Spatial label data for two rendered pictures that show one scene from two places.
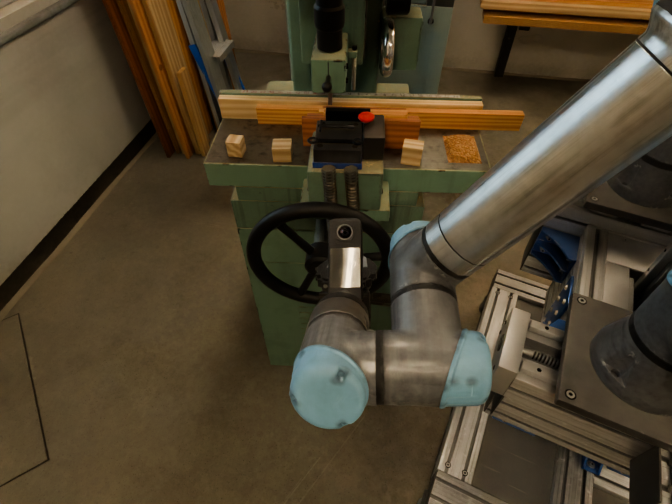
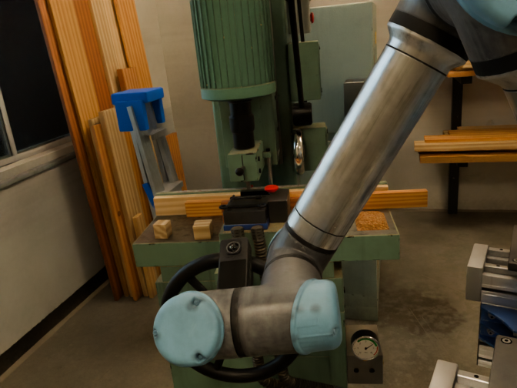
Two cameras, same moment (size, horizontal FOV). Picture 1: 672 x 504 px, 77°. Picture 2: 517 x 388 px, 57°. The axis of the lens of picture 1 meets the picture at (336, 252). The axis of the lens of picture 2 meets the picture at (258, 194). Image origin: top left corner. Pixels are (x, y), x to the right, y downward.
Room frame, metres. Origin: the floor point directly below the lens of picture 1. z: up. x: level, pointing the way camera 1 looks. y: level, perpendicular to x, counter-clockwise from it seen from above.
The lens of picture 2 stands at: (-0.24, -0.12, 1.33)
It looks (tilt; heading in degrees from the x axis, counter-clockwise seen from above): 19 degrees down; 6
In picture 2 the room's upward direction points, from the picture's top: 6 degrees counter-clockwise
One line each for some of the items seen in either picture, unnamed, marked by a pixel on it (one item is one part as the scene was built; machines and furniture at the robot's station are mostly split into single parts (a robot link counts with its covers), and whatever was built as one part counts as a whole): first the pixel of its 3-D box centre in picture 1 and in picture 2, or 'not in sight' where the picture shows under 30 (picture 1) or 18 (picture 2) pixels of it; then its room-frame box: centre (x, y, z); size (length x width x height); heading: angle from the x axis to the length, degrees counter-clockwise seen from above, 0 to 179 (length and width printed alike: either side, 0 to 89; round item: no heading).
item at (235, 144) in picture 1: (236, 145); (162, 229); (0.76, 0.21, 0.92); 0.03 x 0.03 x 0.04; 82
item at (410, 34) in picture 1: (400, 38); (311, 146); (1.06, -0.15, 1.02); 0.09 x 0.07 x 0.12; 87
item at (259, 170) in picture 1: (346, 162); (264, 241); (0.77, -0.02, 0.87); 0.61 x 0.30 x 0.06; 87
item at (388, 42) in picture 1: (387, 48); (298, 152); (1.00, -0.12, 1.02); 0.12 x 0.03 x 0.12; 177
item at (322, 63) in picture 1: (331, 65); (248, 162); (0.90, 0.01, 1.03); 0.14 x 0.07 x 0.09; 177
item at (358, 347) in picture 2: not in sight; (365, 346); (0.66, -0.24, 0.65); 0.06 x 0.04 x 0.08; 87
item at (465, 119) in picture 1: (387, 117); (302, 203); (0.87, -0.12, 0.92); 0.60 x 0.02 x 0.04; 87
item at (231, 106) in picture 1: (349, 109); (267, 200); (0.90, -0.03, 0.93); 0.60 x 0.02 x 0.05; 87
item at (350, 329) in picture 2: not in sight; (363, 353); (0.73, -0.24, 0.58); 0.12 x 0.08 x 0.08; 177
